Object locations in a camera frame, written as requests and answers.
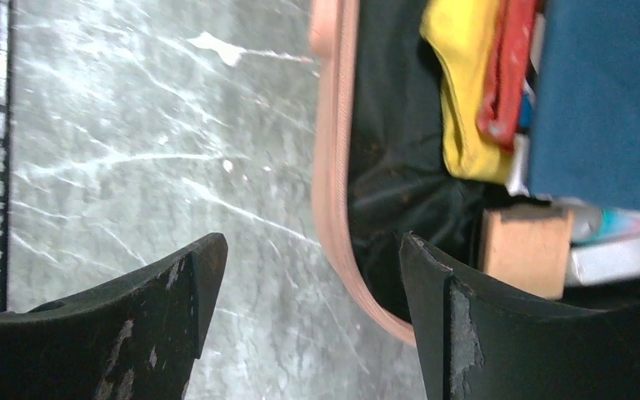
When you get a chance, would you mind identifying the blue folded garment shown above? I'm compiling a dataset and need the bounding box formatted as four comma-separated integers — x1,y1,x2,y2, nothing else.
527,0,640,211

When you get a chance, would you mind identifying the red folded garment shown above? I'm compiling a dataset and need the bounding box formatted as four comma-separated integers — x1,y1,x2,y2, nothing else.
476,0,543,153

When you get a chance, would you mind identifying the small brown cardboard box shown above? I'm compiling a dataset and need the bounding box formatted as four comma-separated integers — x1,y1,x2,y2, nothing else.
478,204,574,300

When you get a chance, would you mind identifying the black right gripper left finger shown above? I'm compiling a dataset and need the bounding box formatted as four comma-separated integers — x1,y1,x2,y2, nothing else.
0,232,228,400

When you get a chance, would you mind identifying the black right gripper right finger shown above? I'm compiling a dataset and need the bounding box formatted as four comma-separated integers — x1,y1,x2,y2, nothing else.
400,234,640,399

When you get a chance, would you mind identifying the yellow folded garment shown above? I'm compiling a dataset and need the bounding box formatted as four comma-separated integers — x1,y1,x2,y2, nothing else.
420,0,512,184

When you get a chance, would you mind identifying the white flat book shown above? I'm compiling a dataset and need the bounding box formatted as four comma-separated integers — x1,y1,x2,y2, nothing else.
565,236,640,287

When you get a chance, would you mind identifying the pink hard-shell suitcase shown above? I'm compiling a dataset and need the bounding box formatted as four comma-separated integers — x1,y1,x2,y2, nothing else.
309,1,528,345

